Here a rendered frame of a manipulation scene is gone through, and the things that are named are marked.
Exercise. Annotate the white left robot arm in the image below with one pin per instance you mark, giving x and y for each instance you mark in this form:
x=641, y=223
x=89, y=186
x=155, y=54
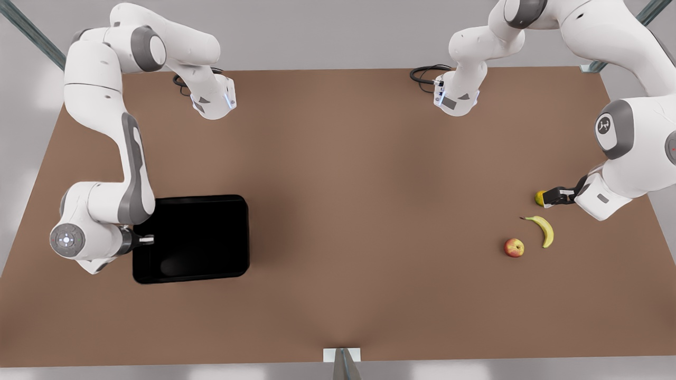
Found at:
x=634, y=142

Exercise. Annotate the black rectangular tray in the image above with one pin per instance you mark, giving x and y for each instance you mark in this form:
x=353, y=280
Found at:
x=206, y=237

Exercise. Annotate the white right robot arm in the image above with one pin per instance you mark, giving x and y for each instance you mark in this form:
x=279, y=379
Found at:
x=100, y=100

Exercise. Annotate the yellow banana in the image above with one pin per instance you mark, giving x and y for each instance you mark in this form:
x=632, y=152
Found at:
x=546, y=231

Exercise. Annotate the yellow-green round fruit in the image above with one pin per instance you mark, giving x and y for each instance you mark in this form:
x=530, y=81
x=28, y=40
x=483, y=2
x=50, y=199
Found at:
x=538, y=198

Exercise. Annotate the red-yellow apple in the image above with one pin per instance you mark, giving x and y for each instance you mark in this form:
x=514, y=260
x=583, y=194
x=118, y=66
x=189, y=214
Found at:
x=514, y=247

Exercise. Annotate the silver frame post with foot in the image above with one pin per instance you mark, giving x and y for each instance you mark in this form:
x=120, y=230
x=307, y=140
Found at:
x=343, y=364

